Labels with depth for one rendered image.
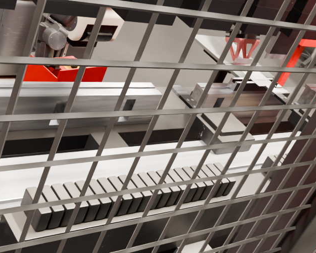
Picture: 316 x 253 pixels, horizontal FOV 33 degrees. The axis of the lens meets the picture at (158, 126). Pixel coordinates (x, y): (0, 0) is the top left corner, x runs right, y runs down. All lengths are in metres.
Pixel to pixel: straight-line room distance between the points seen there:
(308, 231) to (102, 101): 0.92
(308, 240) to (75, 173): 0.60
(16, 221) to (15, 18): 1.69
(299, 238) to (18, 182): 0.59
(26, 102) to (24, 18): 1.30
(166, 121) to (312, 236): 1.07
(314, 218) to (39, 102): 0.87
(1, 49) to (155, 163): 1.52
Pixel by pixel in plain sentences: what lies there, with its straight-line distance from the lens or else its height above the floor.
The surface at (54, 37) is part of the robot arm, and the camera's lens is 1.66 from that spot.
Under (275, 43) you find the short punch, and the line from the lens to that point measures 1.66.
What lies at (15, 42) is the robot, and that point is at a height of 0.48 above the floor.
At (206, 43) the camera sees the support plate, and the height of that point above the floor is 1.00.
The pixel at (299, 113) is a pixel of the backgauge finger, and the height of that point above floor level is 1.02.
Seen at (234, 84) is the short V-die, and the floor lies 0.99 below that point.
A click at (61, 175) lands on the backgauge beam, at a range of 0.99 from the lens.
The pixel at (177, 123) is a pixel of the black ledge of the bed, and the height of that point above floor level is 0.87.
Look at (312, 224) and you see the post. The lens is 0.46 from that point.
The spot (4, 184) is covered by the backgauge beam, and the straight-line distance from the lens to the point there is 0.94.
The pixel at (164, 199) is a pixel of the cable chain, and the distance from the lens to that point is 0.97.
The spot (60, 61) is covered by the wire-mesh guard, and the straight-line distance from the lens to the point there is 0.20.
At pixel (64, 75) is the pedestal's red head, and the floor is 0.82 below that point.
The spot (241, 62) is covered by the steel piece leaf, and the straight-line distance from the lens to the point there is 1.78.
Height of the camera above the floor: 1.59
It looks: 29 degrees down
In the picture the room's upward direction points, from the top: 25 degrees clockwise
